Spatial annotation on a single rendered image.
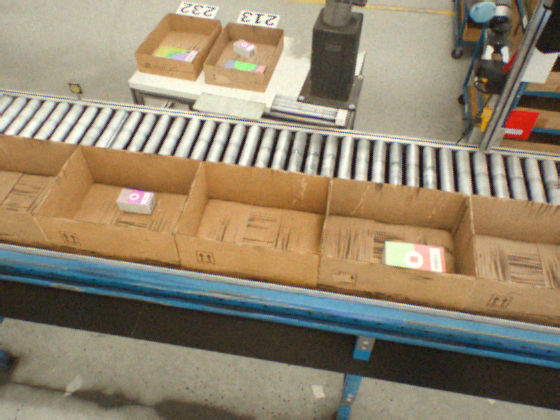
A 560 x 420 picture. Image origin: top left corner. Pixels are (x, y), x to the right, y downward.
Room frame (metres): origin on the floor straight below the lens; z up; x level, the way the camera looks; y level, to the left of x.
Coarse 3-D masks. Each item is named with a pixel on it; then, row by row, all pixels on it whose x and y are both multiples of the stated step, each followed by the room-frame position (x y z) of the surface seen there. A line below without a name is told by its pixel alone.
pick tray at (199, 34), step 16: (176, 16) 2.36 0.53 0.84; (192, 16) 2.34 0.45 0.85; (160, 32) 2.27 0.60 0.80; (176, 32) 2.35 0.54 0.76; (192, 32) 2.34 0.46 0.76; (208, 32) 2.32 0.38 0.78; (144, 48) 2.10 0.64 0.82; (192, 48) 2.20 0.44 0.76; (208, 48) 2.12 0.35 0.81; (144, 64) 2.00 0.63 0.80; (160, 64) 1.98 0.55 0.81; (176, 64) 1.96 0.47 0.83; (192, 64) 1.94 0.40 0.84; (192, 80) 1.94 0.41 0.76
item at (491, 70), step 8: (480, 64) 1.58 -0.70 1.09; (488, 64) 1.57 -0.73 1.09; (496, 64) 1.58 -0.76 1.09; (504, 64) 1.58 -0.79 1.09; (480, 72) 1.56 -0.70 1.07; (488, 72) 1.55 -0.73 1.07; (496, 72) 1.55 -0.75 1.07; (504, 72) 1.55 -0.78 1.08; (488, 80) 1.57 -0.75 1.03; (496, 80) 1.55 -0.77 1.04; (504, 80) 1.55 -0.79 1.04; (488, 88) 1.56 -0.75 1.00
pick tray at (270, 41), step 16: (224, 32) 2.22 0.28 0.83; (240, 32) 2.28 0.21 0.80; (256, 32) 2.26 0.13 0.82; (272, 32) 2.25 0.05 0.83; (224, 48) 2.20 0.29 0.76; (272, 48) 2.22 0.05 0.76; (208, 64) 1.99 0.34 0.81; (256, 64) 2.08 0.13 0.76; (272, 64) 2.00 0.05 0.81; (208, 80) 1.92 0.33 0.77; (224, 80) 1.91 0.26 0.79; (240, 80) 1.89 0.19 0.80; (256, 80) 1.87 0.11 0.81
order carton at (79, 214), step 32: (96, 160) 1.15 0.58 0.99; (128, 160) 1.14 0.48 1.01; (160, 160) 1.12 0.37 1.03; (192, 160) 1.10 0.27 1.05; (64, 192) 1.02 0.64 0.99; (96, 192) 1.11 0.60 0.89; (160, 192) 1.12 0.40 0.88; (64, 224) 0.86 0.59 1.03; (96, 224) 0.85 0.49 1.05; (128, 224) 0.98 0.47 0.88; (160, 224) 0.98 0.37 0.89; (96, 256) 0.86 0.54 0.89; (128, 256) 0.84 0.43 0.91; (160, 256) 0.82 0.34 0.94
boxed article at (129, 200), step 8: (128, 192) 1.07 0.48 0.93; (136, 192) 1.08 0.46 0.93; (144, 192) 1.08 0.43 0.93; (120, 200) 1.04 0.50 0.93; (128, 200) 1.04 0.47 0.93; (136, 200) 1.04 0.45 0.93; (144, 200) 1.04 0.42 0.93; (152, 200) 1.06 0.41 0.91; (120, 208) 1.04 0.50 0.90; (128, 208) 1.03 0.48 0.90; (136, 208) 1.03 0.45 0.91; (144, 208) 1.02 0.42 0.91; (152, 208) 1.05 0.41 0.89
